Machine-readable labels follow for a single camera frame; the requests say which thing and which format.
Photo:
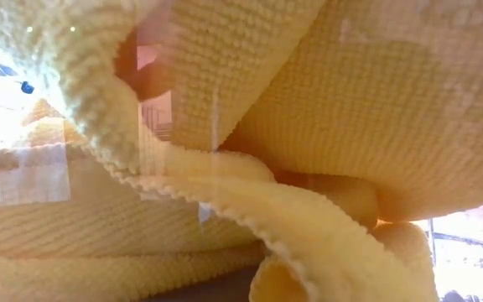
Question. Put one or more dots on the yellow microfibre cloth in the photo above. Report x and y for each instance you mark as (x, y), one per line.
(432, 239)

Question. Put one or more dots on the blue-black ceiling camera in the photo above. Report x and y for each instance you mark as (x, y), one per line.
(27, 87)

